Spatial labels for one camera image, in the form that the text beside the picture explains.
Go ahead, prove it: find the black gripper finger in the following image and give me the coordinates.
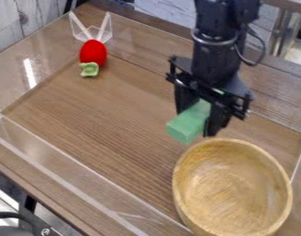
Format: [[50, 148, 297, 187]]
[[174, 84, 198, 113], [204, 103, 232, 137]]

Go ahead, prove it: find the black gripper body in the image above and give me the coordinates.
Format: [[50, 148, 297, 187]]
[[166, 42, 254, 120]]

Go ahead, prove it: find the green rectangular stick block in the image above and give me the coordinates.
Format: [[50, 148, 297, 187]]
[[166, 100, 212, 145]]

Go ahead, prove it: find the brown wooden bowl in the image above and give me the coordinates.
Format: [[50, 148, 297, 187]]
[[171, 138, 293, 236]]

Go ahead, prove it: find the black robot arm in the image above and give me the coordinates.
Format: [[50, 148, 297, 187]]
[[166, 0, 261, 144]]

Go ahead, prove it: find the red felt strawberry toy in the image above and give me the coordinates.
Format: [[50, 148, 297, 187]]
[[79, 40, 107, 77]]

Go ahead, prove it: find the metal frame in background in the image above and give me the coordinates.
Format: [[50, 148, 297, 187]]
[[269, 9, 301, 57]]

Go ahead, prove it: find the clear acrylic corner bracket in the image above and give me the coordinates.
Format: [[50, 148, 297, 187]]
[[68, 12, 113, 43]]

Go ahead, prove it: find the clear acrylic front wall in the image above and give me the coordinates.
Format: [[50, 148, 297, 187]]
[[0, 113, 191, 236]]

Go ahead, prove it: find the black table leg bracket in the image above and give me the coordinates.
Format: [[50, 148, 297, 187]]
[[19, 195, 62, 236]]

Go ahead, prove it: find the black cable under table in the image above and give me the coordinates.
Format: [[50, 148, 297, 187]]
[[0, 211, 22, 229]]

